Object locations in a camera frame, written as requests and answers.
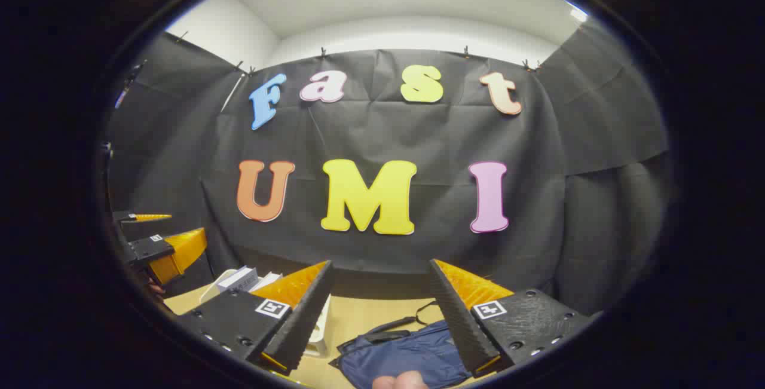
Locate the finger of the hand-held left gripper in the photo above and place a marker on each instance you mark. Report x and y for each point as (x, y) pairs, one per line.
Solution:
(149, 248)
(125, 217)

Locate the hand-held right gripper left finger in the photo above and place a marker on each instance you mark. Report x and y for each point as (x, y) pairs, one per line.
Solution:
(308, 317)

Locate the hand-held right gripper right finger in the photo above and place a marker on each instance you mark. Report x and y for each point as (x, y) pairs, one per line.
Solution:
(457, 323)

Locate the cream plastic bookshelf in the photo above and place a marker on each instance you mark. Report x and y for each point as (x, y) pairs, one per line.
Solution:
(318, 329)

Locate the blue schoolbag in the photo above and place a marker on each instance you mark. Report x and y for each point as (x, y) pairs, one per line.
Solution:
(406, 353)

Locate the pale blue book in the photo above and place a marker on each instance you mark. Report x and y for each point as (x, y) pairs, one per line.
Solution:
(239, 278)

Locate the white rod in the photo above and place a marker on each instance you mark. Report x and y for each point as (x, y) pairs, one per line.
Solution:
(232, 93)

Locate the black backdrop cloth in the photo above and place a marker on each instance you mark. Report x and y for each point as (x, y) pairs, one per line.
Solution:
(418, 138)

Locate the ceiling light panel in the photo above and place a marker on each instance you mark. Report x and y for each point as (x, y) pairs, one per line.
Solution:
(578, 14)

